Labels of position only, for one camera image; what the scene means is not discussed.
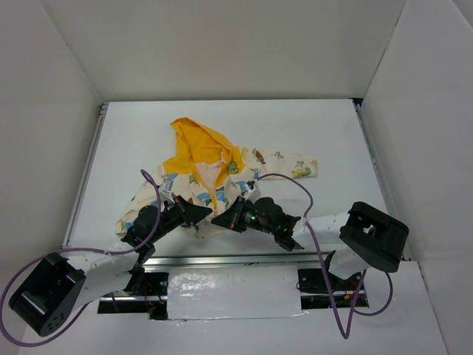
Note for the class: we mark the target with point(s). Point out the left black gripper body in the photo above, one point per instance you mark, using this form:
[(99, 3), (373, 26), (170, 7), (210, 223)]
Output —
[(181, 211)]

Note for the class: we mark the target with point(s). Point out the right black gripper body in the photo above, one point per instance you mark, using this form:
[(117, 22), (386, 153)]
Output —
[(233, 215)]

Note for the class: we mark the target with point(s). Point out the cream dinosaur print hooded jacket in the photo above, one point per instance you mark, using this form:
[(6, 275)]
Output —
[(208, 170)]

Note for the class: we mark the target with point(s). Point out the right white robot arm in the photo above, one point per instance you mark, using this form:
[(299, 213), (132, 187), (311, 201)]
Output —
[(372, 238)]

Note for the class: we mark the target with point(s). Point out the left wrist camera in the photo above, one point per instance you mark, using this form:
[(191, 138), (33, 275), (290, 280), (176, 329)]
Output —
[(166, 189)]

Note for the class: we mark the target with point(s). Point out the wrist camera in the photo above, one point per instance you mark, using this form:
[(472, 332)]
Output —
[(166, 189), (251, 191)]

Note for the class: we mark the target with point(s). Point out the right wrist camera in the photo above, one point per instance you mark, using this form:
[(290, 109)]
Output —
[(251, 191)]

